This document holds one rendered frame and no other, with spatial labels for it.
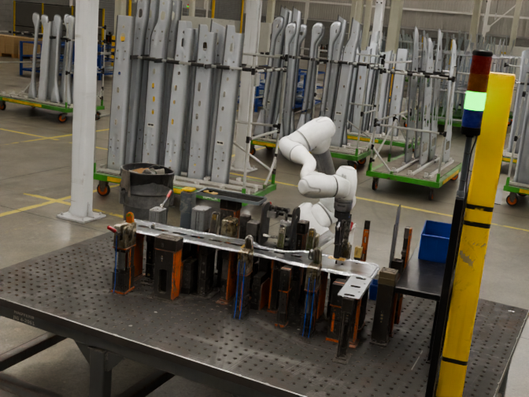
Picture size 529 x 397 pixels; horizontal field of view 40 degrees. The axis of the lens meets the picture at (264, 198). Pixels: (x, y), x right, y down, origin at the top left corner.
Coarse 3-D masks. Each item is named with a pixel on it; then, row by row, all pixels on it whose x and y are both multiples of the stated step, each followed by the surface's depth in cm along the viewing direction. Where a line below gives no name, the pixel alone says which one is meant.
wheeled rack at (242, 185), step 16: (176, 64) 792; (192, 64) 783; (208, 64) 770; (96, 80) 797; (96, 96) 802; (256, 160) 844; (96, 176) 817; (112, 176) 810; (176, 176) 822; (208, 176) 834; (272, 176) 843; (176, 192) 784; (240, 192) 772; (256, 192) 796
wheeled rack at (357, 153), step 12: (312, 60) 1098; (324, 60) 1102; (384, 60) 1127; (300, 96) 1190; (360, 120) 1065; (360, 132) 1070; (372, 132) 1149; (252, 144) 1144; (264, 144) 1131; (348, 144) 1140; (336, 156) 1088; (348, 156) 1081; (360, 156) 1087
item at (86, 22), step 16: (80, 0) 686; (96, 0) 692; (80, 16) 689; (96, 16) 696; (80, 32) 692; (96, 32) 700; (80, 48) 696; (96, 48) 704; (80, 64) 699; (96, 64) 709; (80, 80) 703; (80, 96) 706; (80, 112) 709; (80, 128) 713; (80, 144) 716; (80, 160) 720; (80, 176) 724; (80, 192) 727; (80, 208) 731
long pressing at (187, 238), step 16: (144, 224) 387; (160, 224) 390; (192, 240) 368; (208, 240) 370; (224, 240) 372; (240, 240) 375; (256, 256) 355; (272, 256) 354; (288, 256) 356; (304, 256) 359; (336, 272) 341; (352, 272) 342; (368, 272) 344
